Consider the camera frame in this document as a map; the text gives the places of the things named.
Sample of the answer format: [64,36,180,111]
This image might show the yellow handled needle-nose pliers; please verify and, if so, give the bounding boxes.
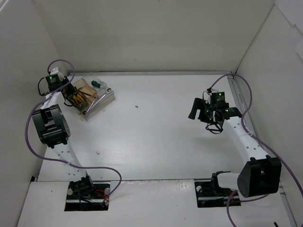
[68,94,81,107]

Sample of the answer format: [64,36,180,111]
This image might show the small silver ratchet wrench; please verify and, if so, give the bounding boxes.
[83,97,97,116]

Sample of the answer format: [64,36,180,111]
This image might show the large silver ratchet wrench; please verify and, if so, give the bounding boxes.
[91,88,112,106]

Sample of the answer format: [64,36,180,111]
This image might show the yellow handled cutting pliers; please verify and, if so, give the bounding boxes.
[73,92,84,106]

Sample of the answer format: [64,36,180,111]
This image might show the long brown hex key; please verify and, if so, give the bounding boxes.
[78,87,95,96]

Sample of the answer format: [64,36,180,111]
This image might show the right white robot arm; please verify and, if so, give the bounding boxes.
[188,92,282,198]

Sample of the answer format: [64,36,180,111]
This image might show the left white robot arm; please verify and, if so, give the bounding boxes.
[32,91,95,199]

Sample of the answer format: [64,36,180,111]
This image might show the clear plastic organizer box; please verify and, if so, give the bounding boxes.
[66,72,116,121]

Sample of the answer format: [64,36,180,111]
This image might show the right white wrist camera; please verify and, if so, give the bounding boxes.
[206,88,219,95]

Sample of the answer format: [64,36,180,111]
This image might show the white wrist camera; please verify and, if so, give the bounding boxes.
[206,88,219,95]
[50,67,64,80]

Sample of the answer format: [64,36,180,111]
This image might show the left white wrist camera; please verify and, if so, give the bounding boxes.
[50,67,64,80]

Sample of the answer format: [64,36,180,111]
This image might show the green handled screwdriver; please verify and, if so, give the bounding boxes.
[91,80,106,89]

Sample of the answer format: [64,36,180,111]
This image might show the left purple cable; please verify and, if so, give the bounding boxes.
[24,59,123,204]

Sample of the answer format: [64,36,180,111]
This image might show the purple cable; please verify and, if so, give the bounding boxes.
[209,73,303,227]
[24,59,123,204]

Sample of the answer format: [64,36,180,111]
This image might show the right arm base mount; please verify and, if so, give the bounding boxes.
[194,181,233,208]

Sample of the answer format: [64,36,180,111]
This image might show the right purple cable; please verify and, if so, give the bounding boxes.
[209,73,303,227]

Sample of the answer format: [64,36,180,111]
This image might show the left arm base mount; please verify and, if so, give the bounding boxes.
[64,183,110,211]

